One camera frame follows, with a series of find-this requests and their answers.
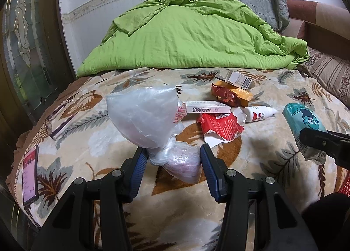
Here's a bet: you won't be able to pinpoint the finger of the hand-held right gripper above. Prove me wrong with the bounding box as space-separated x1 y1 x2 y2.
299 128 350 158

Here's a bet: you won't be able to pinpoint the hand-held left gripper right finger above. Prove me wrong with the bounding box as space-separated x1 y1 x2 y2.
199 144 319 251

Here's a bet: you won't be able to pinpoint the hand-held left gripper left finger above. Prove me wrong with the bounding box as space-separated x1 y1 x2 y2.
30 147 149 251

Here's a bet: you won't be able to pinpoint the teal tissue packet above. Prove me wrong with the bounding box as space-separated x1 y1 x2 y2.
282 103 329 164

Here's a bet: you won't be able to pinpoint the red plastic basket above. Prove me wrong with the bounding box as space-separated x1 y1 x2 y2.
336 169 350 194

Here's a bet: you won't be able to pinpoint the clear plastic bag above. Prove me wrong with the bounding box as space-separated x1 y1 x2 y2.
106 85 203 185

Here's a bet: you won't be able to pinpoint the orange box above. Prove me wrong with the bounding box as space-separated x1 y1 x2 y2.
230 88 254 108

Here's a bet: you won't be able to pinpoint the small white box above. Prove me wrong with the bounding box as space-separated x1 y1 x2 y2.
216 70 253 90

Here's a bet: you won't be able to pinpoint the torn red wrapper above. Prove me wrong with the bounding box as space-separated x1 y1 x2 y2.
197 111 246 149

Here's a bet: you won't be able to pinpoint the leaf-print blanket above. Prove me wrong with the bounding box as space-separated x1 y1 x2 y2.
5 66 350 251

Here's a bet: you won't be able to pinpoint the long white barcode box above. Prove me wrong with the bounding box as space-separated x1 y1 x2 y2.
183 101 232 115

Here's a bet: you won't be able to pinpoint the striped beige pillow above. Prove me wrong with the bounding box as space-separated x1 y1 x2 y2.
298 47 350 104

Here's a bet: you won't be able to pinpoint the white dropper bottle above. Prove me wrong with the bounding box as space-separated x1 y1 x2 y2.
243 105 277 124

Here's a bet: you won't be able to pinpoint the red gold-print packet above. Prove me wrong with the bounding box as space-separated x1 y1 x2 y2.
211 81 240 104

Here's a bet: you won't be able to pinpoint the dark trousers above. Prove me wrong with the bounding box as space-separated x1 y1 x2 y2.
301 193 350 251

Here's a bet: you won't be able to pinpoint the eyeglasses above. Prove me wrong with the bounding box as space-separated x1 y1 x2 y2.
45 95 96 140

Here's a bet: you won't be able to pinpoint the smartphone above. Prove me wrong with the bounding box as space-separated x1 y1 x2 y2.
22 144 39 205

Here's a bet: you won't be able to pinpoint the brown upholstered headboard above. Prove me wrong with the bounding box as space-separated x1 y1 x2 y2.
282 0 350 60

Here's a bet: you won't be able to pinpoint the brown bed sheet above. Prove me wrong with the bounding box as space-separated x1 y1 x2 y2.
5 76 93 186

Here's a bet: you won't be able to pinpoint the green quilt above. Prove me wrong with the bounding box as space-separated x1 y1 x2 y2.
77 0 311 78

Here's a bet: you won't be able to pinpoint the wooden door with glass panel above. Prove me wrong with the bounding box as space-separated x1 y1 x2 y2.
0 0 78 136

